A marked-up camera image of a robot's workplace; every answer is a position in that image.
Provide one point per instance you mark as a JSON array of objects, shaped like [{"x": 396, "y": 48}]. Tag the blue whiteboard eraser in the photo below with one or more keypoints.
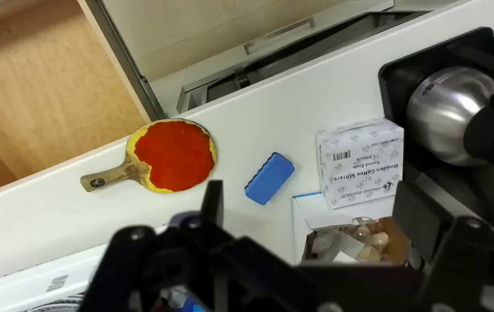
[{"x": 269, "y": 176}]

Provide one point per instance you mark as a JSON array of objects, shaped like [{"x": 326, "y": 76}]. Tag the white printed cardboard box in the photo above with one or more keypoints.
[{"x": 359, "y": 161}]

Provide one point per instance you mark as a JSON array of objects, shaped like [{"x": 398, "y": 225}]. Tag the blue and white packet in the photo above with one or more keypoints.
[{"x": 186, "y": 301}]

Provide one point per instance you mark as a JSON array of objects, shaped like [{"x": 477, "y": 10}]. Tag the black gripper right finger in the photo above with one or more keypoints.
[{"x": 465, "y": 265}]

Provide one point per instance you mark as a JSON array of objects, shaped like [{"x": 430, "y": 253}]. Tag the light wooden drawer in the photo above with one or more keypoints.
[{"x": 44, "y": 91}]

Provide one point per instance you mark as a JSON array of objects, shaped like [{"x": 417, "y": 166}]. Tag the red table tennis paddle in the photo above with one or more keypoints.
[{"x": 174, "y": 154}]

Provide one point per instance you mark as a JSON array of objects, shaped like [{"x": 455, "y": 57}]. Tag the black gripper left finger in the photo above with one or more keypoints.
[{"x": 143, "y": 260}]

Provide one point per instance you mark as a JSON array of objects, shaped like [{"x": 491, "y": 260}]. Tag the clear plastic container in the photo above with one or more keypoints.
[{"x": 311, "y": 204}]

